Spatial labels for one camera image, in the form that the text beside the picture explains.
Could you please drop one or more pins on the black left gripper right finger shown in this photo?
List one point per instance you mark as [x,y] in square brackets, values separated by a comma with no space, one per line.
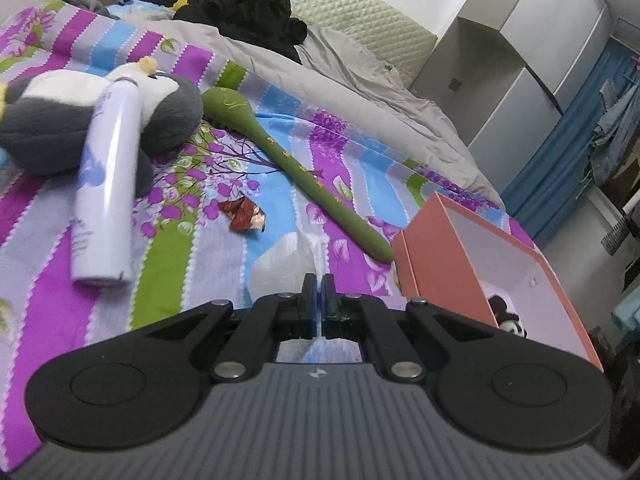
[367,321]

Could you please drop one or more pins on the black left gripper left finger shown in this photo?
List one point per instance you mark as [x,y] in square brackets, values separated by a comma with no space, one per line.
[238,343]

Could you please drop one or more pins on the white tissue piece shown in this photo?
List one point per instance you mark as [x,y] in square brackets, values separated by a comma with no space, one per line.
[282,268]

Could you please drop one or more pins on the colourful striped bed sheet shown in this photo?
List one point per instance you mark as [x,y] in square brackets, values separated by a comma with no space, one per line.
[184,252]

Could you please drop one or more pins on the dark red candy wrapper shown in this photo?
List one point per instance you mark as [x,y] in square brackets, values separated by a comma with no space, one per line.
[243,214]

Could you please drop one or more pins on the pink cardboard box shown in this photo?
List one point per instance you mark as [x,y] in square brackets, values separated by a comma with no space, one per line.
[458,260]

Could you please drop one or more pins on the small panda plush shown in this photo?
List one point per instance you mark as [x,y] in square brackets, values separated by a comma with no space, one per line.
[507,321]

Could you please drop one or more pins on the white spray can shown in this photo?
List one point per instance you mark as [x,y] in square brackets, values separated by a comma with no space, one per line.
[102,223]

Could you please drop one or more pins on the grey duvet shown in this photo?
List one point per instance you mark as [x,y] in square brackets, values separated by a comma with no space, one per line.
[339,75]

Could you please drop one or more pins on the blue curtain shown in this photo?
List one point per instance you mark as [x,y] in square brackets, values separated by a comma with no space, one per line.
[545,192]

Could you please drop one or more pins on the grey wardrobe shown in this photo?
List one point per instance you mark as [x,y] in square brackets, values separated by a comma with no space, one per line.
[506,71]

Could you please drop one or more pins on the black clothes pile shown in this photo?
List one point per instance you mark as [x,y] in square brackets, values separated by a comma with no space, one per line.
[268,24]

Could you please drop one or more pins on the grey white penguin plush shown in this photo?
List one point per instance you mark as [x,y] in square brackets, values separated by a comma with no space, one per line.
[45,118]

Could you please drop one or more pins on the cream quilted headboard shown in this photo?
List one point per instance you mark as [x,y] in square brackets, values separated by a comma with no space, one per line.
[380,27]

